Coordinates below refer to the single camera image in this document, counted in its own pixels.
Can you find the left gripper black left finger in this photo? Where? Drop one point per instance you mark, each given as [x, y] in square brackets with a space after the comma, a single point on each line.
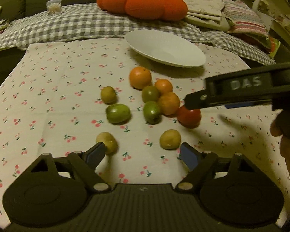
[84, 164]

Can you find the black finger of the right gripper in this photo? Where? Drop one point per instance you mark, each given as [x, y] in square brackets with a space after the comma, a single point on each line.
[196, 100]

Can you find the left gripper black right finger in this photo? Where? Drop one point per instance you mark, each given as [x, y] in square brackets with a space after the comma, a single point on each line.
[199, 164]

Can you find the red tomato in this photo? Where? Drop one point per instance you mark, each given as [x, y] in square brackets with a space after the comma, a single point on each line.
[189, 118]

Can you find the yellow fruit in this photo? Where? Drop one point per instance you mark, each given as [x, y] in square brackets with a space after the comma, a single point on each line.
[109, 141]
[170, 140]

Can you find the small orange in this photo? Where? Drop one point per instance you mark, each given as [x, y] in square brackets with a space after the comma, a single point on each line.
[163, 86]

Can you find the green tomato fruit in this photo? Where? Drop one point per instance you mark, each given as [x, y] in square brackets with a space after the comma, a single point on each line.
[150, 93]

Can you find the large green mango fruit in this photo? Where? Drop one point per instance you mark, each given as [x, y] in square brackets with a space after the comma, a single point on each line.
[118, 113]

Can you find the large orange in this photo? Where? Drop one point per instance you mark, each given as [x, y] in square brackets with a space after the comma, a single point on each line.
[140, 77]

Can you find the yellow-green fruit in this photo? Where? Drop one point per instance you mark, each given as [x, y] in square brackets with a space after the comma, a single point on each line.
[108, 95]

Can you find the white ribbed plate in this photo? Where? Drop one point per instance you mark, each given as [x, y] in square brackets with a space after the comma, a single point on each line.
[165, 48]

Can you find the cherry print tablecloth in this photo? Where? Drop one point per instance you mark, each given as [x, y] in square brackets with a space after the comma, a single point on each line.
[62, 96]

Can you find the striped patterned pillow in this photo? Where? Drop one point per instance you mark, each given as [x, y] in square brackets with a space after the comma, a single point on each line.
[244, 20]

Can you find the folded floral cloth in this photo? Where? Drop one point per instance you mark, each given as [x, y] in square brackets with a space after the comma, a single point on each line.
[208, 14]

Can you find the orange pumpkin cushion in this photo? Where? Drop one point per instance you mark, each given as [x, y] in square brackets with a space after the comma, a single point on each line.
[168, 10]

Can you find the grey checkered blanket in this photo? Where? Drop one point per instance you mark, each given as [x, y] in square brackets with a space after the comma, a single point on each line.
[88, 21]

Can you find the clear cotton swab box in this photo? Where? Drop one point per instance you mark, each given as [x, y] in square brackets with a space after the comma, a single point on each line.
[54, 6]

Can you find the dark floral fabric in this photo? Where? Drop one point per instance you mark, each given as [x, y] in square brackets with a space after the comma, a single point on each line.
[4, 24]

